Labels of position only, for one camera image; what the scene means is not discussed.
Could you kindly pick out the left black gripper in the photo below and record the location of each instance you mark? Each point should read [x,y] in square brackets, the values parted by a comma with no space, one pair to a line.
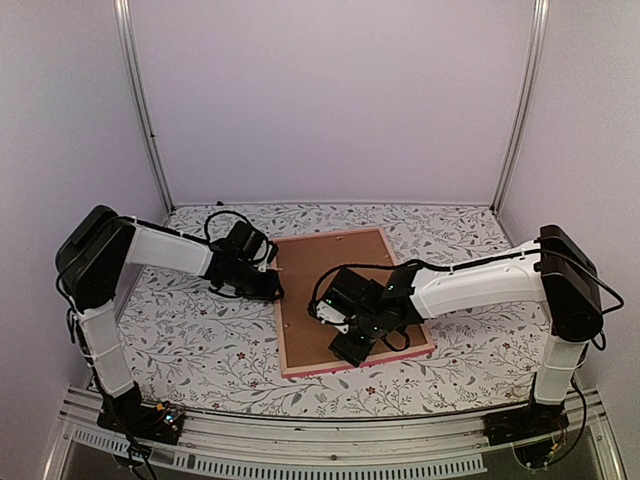
[268,291]

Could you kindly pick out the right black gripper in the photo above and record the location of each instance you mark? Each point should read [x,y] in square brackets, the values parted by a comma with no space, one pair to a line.
[352,354]

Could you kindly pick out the brown cardboard backing board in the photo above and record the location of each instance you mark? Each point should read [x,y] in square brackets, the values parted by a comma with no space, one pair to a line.
[302,261]

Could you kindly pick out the pink wooden picture frame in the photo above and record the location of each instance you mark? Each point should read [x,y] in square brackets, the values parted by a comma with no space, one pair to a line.
[331,317]

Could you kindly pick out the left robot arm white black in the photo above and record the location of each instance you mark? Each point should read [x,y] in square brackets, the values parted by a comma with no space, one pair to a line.
[90,263]

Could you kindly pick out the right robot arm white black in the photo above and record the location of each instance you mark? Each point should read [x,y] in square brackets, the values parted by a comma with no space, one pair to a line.
[550,270]

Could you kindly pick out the floral patterned table mat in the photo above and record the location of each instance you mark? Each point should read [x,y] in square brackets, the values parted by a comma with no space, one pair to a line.
[187,345]

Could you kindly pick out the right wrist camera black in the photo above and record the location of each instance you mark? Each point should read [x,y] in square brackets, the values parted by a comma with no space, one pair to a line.
[341,301]

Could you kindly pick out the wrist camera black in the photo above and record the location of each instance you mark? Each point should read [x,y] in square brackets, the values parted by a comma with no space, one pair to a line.
[341,301]
[251,246]

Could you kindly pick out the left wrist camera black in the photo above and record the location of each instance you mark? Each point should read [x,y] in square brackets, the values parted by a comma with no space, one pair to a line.
[251,246]

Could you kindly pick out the aluminium front rail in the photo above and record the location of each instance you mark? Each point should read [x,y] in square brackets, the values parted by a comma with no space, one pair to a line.
[234,446]

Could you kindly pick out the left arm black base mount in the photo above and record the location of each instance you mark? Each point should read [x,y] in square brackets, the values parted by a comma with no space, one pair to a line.
[162,422]

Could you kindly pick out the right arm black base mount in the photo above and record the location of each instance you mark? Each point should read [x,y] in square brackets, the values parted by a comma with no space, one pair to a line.
[542,428]

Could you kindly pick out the left aluminium corner post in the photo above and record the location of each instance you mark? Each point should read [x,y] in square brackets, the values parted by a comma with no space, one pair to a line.
[122,9]

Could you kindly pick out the aluminium corner post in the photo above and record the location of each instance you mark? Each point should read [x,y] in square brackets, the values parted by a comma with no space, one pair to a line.
[122,9]
[531,68]

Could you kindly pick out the right aluminium corner post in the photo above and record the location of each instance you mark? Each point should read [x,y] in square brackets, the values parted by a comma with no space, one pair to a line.
[531,68]

